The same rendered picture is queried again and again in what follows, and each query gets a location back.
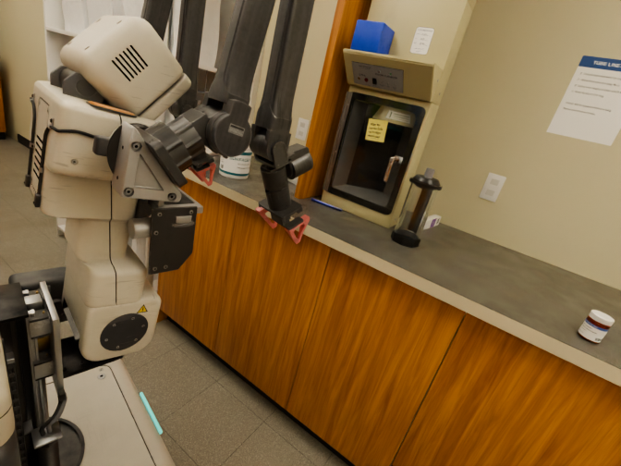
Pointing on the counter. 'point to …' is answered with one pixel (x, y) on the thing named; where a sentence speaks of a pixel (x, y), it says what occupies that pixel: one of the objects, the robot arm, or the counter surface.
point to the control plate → (378, 76)
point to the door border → (337, 140)
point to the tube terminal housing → (457, 15)
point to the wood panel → (330, 95)
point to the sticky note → (376, 129)
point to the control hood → (420, 89)
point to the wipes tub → (236, 165)
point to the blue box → (372, 37)
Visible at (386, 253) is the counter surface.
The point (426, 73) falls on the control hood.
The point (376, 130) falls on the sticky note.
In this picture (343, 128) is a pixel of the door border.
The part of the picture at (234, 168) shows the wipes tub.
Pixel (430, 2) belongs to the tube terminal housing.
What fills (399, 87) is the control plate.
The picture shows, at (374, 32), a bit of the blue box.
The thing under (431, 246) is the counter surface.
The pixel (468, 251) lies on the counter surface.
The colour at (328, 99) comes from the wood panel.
